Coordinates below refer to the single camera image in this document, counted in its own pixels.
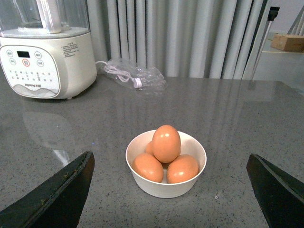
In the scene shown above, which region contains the cardboard box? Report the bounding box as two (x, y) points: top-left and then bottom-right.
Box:
(271, 34), (304, 52)

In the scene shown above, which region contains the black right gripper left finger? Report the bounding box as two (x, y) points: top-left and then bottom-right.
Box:
(0, 152), (95, 228)

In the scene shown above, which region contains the metal stand pole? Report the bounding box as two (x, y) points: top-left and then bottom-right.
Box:
(250, 7), (280, 81)

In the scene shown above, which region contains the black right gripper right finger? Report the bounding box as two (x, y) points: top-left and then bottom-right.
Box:
(247, 154), (304, 228)

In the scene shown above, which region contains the brown egg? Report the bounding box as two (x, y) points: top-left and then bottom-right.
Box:
(145, 141), (154, 156)
(167, 154), (199, 184)
(132, 152), (164, 183)
(152, 125), (181, 163)

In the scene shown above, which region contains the white blender machine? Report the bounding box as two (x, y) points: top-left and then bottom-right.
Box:
(0, 0), (97, 99)

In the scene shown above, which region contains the white power cable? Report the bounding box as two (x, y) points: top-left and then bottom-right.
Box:
(95, 60), (143, 89)

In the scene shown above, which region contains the clear plastic bag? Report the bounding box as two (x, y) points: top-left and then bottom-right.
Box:
(95, 58), (167, 91)

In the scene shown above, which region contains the white bowl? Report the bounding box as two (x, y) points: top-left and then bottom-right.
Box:
(125, 130), (207, 199)

